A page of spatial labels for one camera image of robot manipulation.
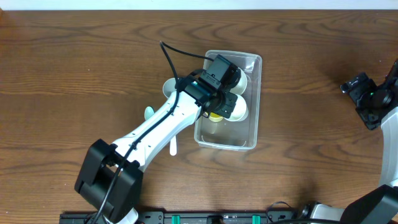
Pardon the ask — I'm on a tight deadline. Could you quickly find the yellow plastic cup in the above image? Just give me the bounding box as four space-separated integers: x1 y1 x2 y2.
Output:
208 113 223 123

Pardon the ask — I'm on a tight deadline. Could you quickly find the white plastic cup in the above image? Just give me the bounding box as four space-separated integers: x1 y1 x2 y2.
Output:
226 95 249 122

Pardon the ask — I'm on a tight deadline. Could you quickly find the white plastic bowl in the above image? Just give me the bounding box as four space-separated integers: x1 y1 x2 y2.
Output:
230 68 248 95

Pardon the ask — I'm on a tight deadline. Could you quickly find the grey plastic cup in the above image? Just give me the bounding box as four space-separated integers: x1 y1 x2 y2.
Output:
162 78 176 98

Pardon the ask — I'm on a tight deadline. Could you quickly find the white plastic fork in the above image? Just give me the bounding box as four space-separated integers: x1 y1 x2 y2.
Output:
169 136 177 156

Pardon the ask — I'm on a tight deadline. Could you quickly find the mint green plastic spoon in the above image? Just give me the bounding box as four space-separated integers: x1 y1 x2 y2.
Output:
144 106 155 120

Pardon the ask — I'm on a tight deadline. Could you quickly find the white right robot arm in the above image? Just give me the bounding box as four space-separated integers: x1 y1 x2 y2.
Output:
297 67 397 223

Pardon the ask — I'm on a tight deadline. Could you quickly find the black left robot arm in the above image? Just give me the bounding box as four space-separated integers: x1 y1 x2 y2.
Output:
75 72 241 223

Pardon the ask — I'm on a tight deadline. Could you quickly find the clear plastic container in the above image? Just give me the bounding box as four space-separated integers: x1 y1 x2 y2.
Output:
194 50 262 151

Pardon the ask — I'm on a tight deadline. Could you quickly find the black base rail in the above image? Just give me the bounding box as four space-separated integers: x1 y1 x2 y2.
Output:
58 210 312 224

